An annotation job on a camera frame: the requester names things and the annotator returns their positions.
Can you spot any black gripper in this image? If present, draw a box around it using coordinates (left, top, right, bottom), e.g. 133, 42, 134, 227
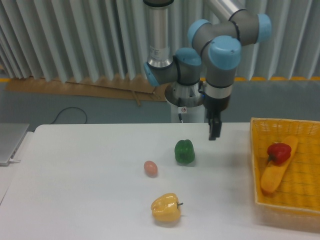
204, 95, 231, 141

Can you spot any yellow bell pepper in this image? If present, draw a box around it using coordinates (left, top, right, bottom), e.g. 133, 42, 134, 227
150, 193, 184, 223

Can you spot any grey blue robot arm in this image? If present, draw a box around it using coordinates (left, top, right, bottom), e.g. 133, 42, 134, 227
143, 0, 272, 141

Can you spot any orange bread loaf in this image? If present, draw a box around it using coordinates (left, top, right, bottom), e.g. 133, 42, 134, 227
260, 135, 298, 194

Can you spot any silver laptop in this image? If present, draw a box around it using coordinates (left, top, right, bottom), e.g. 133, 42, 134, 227
0, 123, 29, 167

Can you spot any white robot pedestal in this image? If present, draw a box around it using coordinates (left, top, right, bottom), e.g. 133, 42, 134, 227
163, 80, 212, 124

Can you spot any yellow woven basket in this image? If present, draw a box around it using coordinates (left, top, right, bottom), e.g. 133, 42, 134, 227
250, 118, 320, 233

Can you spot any green bell pepper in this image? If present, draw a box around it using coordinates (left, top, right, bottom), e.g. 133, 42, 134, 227
174, 139, 195, 165

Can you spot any white pleated curtain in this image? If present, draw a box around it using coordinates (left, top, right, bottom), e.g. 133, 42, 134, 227
0, 0, 320, 82

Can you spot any brown cardboard sheet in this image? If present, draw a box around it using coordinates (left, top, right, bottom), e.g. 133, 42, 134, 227
5, 74, 168, 106

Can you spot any red bell pepper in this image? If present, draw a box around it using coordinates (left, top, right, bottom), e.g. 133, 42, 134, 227
267, 142, 292, 165

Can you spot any brown egg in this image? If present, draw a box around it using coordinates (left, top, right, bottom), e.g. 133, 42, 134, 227
143, 160, 158, 177

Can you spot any black floor cable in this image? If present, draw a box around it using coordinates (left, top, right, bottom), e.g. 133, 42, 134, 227
48, 106, 88, 125

